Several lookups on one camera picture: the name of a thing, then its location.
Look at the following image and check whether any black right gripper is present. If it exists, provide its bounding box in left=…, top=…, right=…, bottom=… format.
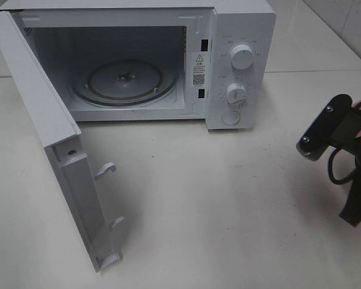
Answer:
left=330, top=107, right=361, bottom=226

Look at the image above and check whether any round door release button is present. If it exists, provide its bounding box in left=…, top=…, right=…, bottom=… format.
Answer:
left=222, top=111, right=241, bottom=126

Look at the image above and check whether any white dial knob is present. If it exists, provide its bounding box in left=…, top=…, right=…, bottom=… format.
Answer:
left=226, top=83, right=248, bottom=105
left=230, top=44, right=255, bottom=70

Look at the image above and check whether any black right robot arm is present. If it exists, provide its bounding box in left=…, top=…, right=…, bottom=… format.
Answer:
left=327, top=130, right=361, bottom=227

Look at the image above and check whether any white microwave oven body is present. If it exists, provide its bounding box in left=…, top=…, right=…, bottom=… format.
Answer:
left=0, top=1, right=276, bottom=129

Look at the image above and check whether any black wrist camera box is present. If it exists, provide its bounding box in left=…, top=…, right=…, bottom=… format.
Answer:
left=296, top=94, right=352, bottom=161

